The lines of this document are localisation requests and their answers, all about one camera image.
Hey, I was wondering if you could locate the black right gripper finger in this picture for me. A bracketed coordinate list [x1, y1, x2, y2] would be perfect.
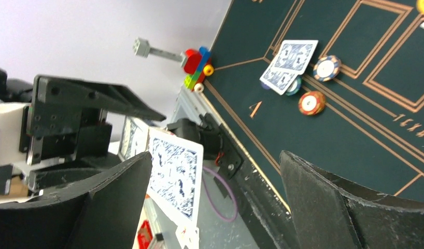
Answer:
[280, 150, 424, 248]

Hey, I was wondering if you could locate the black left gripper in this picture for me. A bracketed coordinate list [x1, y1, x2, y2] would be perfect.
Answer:
[0, 75, 165, 248]

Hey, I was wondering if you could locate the blue playing card deck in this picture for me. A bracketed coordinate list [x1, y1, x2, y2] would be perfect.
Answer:
[119, 117, 203, 248]

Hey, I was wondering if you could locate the orange poker chip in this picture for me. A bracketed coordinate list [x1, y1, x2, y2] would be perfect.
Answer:
[298, 91, 326, 116]

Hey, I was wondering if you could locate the green blue poker chip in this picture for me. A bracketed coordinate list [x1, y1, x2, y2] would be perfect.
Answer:
[285, 76, 301, 96]

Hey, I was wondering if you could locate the white blue poker chip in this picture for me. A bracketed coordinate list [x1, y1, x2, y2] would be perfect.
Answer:
[313, 55, 342, 82]

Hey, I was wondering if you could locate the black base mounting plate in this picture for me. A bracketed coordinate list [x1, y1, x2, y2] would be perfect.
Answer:
[167, 113, 299, 248]

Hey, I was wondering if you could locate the dark green poker mat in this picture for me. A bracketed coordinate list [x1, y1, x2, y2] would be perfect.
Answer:
[205, 1, 424, 202]

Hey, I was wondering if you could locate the small grey lego block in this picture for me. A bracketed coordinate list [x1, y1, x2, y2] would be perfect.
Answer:
[133, 37, 187, 64]

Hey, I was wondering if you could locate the colourful lego brick toy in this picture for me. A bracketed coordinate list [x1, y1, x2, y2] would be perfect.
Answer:
[182, 46, 215, 92]

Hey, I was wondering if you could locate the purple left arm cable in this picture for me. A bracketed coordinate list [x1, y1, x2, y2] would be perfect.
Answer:
[202, 165, 239, 223]

